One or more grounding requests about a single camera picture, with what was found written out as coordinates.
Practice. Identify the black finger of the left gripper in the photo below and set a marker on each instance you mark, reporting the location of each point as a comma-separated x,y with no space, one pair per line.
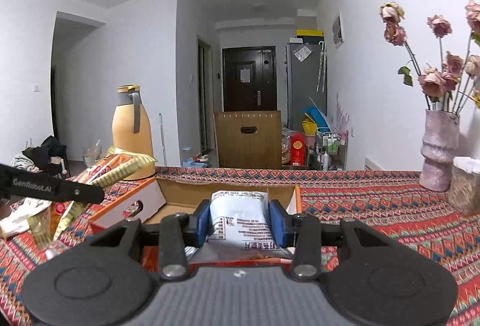
26,184

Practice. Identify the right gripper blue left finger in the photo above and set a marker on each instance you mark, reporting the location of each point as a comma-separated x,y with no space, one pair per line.
177,232

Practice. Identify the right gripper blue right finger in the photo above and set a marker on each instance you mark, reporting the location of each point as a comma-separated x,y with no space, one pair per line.
301,232

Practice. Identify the orange yellow snack bag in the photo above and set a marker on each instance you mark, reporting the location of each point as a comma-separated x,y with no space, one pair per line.
48,219

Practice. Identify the white snack packet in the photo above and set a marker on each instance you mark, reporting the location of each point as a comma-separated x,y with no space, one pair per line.
240,219

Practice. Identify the orange cardboard snack box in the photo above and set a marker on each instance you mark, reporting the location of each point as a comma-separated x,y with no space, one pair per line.
150,203

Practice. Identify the black chair with clothes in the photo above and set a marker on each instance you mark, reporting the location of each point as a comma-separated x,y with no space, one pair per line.
49,158

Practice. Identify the glass cup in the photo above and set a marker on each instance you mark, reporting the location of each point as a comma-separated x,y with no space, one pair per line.
92,154

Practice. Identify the patterned red tablecloth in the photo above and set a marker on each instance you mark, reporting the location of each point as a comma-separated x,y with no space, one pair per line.
392,202

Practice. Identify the red gift box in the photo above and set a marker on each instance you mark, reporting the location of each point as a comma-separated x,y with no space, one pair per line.
297,149

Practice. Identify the brown cardboard box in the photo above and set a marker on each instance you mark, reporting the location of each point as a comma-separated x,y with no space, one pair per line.
248,139

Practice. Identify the yellow thermos jug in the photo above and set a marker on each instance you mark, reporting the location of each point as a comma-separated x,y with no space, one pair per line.
131,127

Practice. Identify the woven tissue container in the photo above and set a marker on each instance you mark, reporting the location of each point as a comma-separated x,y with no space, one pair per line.
464,188

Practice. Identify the pink ceramic vase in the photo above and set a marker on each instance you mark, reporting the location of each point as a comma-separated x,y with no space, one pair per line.
439,146

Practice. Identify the dark entrance door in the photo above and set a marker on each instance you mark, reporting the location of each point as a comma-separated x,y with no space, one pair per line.
249,78

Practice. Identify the grey refrigerator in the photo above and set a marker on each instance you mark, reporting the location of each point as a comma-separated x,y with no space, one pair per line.
305,86

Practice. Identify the wire storage rack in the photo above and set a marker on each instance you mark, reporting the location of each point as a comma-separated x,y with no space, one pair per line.
331,150

